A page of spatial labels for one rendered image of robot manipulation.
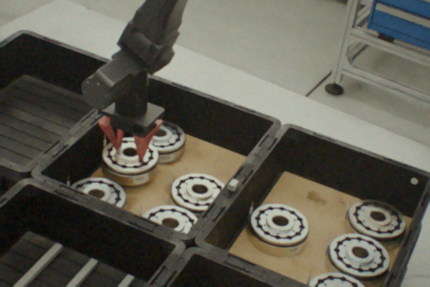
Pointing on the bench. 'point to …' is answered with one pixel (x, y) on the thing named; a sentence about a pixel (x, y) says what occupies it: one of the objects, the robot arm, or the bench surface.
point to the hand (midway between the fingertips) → (130, 150)
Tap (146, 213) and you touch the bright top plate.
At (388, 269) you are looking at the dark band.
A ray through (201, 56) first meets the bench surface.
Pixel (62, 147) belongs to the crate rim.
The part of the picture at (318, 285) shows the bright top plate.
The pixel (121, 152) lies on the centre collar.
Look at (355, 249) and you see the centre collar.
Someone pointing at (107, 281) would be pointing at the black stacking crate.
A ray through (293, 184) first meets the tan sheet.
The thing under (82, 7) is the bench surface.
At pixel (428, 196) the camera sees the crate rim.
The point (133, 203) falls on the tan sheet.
